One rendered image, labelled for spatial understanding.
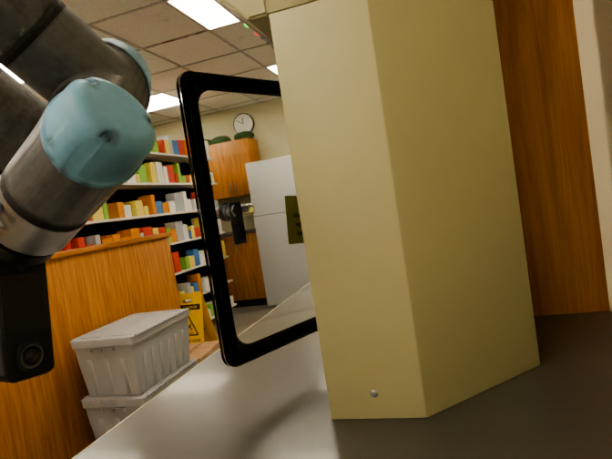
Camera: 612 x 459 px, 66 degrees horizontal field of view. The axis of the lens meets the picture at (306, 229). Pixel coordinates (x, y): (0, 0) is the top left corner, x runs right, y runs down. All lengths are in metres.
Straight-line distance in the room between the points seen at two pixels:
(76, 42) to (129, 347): 2.33
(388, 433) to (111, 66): 0.45
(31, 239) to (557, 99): 0.79
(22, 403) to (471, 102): 2.59
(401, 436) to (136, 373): 2.30
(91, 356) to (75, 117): 2.55
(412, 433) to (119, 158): 0.39
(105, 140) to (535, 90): 0.72
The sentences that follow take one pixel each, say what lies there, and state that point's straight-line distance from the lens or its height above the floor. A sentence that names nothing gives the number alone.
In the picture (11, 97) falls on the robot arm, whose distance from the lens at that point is 0.83.
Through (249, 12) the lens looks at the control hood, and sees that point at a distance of 0.59.
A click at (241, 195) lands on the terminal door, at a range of 0.68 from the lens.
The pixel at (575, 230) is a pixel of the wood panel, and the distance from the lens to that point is 0.92.
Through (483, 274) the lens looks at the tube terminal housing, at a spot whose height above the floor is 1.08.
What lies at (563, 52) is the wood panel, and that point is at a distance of 0.93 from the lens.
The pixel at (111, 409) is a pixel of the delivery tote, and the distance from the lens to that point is 2.91.
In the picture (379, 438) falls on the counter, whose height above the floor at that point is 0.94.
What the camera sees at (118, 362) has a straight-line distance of 2.78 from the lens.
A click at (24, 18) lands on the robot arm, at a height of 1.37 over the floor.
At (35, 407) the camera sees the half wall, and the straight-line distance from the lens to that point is 2.91.
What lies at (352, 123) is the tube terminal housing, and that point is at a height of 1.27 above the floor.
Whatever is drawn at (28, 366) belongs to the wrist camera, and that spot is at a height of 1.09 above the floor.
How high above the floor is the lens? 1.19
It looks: 3 degrees down
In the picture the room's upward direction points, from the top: 9 degrees counter-clockwise
